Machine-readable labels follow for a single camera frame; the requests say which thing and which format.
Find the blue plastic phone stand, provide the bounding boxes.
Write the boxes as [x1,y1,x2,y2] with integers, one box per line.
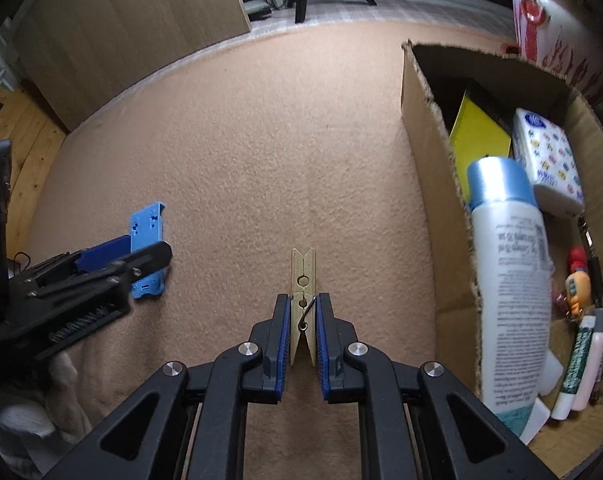
[129,202,166,300]

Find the wooden clothespin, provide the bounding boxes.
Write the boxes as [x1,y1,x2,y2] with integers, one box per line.
[289,248,317,364]

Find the white lotion bottle blue cap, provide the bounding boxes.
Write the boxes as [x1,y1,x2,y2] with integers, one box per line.
[467,156,551,436]

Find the white usb charger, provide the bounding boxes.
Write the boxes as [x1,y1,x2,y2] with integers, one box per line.
[519,350,564,445]

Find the green white lip balm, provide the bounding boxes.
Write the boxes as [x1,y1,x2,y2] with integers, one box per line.
[551,314,597,420]

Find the yellow grey card package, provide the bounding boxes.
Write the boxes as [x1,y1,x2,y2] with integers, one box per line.
[450,86,512,202]

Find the orange red toy figure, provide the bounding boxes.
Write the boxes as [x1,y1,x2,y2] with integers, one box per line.
[564,246,592,321]

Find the pink small bottle grey cap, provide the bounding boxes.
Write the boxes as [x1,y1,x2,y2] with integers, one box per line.
[571,308,603,412]

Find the black gel pen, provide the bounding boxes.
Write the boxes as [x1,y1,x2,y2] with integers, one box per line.
[577,214,603,308]

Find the patterned tissue pack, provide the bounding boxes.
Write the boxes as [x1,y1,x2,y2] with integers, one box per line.
[512,108,586,219]

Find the pine wood headboard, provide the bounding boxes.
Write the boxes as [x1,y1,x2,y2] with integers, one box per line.
[0,87,66,257]

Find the large wooden board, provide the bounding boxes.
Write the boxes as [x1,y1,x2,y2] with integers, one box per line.
[14,0,250,129]

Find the brown cardboard box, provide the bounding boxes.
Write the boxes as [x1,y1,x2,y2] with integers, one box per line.
[402,44,603,479]

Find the white red flower pot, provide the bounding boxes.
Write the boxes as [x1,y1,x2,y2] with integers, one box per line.
[513,0,603,105]

